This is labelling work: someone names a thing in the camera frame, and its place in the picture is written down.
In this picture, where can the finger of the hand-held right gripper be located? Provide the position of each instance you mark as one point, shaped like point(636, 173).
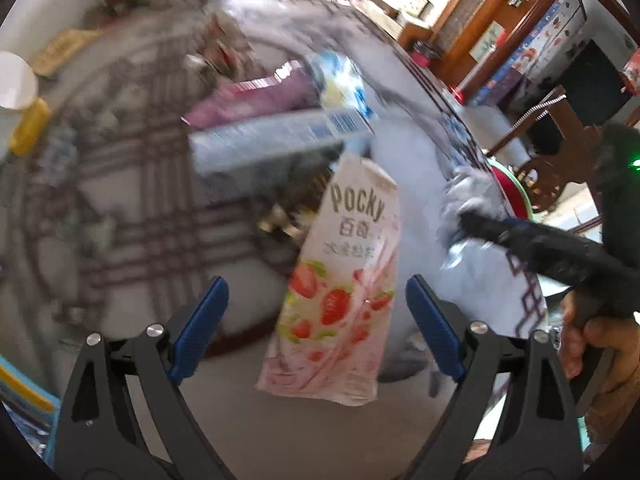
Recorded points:
point(525, 242)

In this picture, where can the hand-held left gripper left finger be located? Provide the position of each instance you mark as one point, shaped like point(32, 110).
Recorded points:
point(200, 330)

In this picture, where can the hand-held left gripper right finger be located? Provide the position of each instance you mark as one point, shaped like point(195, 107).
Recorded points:
point(435, 330)

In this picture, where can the silver wrapper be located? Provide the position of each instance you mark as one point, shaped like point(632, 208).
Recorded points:
point(465, 192)

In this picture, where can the strawberry biscuit stick packet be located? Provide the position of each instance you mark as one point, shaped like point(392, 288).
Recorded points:
point(340, 280)

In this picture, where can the newspaper ball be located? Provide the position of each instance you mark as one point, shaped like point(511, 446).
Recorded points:
point(222, 22)

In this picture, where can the person's right forearm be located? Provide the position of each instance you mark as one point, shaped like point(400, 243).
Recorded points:
point(617, 425)

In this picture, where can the person's right hand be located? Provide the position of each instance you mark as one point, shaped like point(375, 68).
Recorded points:
point(627, 355)

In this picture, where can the green plastic chair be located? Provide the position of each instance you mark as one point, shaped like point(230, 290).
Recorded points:
point(512, 187)

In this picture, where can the carved wooden chair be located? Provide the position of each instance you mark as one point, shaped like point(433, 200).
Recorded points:
point(570, 150)

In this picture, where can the gold foil wrapper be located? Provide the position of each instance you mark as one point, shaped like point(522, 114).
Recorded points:
point(280, 222)

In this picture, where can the cartoon printed door curtain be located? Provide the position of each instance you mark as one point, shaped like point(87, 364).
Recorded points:
point(540, 35)

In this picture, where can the colourful paper sheets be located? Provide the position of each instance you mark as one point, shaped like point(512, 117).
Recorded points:
point(25, 405)

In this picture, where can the blue white flat carton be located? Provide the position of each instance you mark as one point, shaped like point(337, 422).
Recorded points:
point(260, 140)

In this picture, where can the red waste bin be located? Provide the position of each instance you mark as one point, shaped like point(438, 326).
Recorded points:
point(425, 55)

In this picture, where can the pink wrapper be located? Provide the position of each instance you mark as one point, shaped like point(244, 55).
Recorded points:
point(250, 100)

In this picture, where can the blue white snack bag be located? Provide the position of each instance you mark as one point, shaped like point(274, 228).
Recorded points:
point(340, 77)

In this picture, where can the small framed picture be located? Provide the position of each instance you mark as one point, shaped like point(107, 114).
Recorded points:
point(420, 5)

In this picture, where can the yellow tape roll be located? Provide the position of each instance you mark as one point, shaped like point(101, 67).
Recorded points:
point(30, 127)

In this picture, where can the crumpled brown paper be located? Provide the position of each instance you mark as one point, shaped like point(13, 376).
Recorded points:
point(220, 55)

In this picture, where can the yellow book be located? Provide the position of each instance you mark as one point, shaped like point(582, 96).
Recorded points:
point(65, 52)

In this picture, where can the white desk lamp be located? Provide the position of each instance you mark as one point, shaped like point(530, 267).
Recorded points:
point(15, 80)

